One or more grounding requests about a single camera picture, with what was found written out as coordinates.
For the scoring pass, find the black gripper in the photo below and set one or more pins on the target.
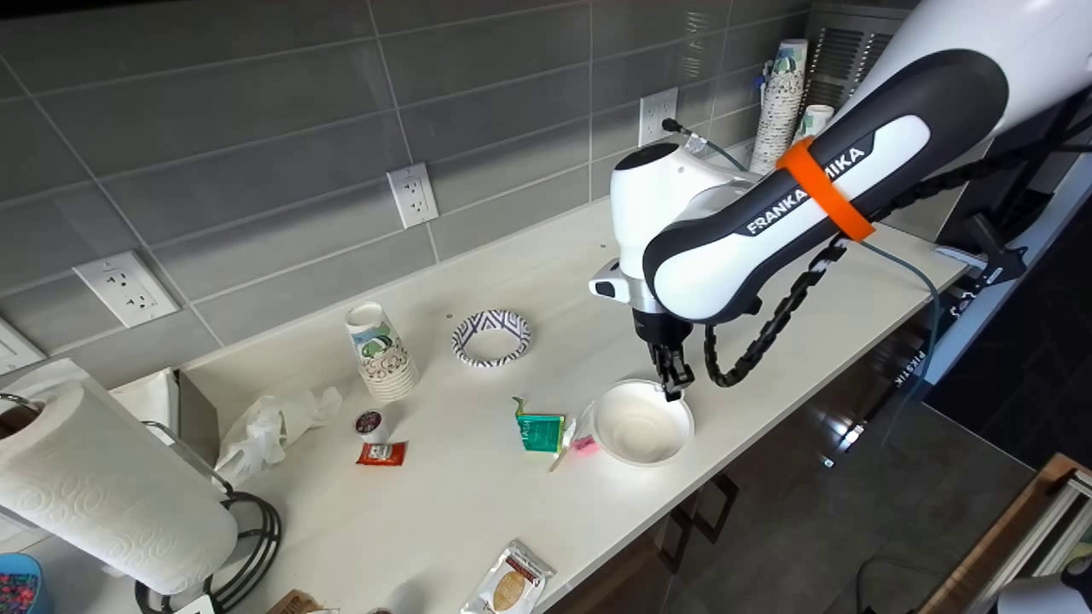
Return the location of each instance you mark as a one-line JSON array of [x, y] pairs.
[[665, 338]]

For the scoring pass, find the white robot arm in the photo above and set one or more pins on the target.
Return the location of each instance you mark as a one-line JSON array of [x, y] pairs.
[[699, 239]]

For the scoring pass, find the white bowl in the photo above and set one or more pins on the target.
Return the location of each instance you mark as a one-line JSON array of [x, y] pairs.
[[640, 425]]

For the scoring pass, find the patterned paper bowl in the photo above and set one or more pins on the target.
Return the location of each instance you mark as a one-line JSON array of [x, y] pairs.
[[493, 335]]

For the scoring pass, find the green packet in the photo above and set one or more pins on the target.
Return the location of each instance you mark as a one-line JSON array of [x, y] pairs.
[[543, 432]]

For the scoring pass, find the patterned paper cup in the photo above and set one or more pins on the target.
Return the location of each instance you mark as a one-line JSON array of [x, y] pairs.
[[384, 359]]

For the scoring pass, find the stack of paper cups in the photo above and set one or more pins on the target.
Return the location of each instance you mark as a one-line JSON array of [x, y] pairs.
[[782, 87]]

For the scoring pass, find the brown snack packet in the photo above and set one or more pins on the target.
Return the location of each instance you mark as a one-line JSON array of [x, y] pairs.
[[513, 586]]

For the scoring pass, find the red sachet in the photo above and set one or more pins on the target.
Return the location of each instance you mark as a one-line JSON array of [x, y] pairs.
[[384, 457]]

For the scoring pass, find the crumpled plastic bag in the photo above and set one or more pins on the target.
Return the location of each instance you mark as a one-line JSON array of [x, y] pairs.
[[269, 428]]

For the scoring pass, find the black paper towel holder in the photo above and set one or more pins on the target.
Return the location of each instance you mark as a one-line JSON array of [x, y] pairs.
[[254, 553]]

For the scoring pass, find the paper towel roll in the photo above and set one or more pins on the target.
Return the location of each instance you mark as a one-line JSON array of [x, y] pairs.
[[92, 475]]

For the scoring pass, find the white wall outlet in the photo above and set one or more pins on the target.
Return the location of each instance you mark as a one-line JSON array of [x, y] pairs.
[[127, 288]]

